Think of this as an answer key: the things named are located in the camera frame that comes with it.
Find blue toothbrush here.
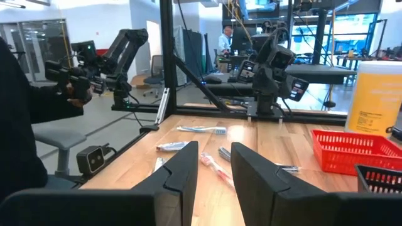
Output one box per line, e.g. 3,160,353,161
175,125,227,136

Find black plastic basket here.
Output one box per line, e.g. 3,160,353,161
355,163,402,194

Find person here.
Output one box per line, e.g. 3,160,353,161
217,25,234,57
0,36,95,203

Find small silver packet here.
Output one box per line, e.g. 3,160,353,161
153,156,169,173
275,163,301,174

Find silver aluminium bracket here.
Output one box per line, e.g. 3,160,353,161
155,87,171,126

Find red toothbrush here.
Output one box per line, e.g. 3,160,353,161
200,151,236,189

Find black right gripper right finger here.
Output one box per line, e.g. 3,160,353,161
231,141,339,226

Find blue white toothpaste tube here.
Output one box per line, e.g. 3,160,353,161
156,141,190,152

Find white yellow wipes canister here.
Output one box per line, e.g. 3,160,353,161
344,60,402,138

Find grey office chair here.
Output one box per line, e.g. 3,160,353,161
143,55,165,98

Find black table-level camera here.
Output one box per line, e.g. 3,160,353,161
76,144,106,176

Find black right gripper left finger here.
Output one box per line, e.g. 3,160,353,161
131,141,200,226

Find person's hand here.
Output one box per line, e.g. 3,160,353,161
66,83,94,109

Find black aluminium table frame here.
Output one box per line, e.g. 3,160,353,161
80,0,348,191

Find dark desk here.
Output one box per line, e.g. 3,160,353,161
203,63,358,109

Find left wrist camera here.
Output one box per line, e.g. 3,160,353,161
269,46,296,70

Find red plastic basket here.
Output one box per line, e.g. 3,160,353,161
310,129,402,176

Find black computer monitor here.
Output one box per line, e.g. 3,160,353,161
231,26,253,53

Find black computer mouse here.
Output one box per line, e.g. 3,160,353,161
202,75,223,85

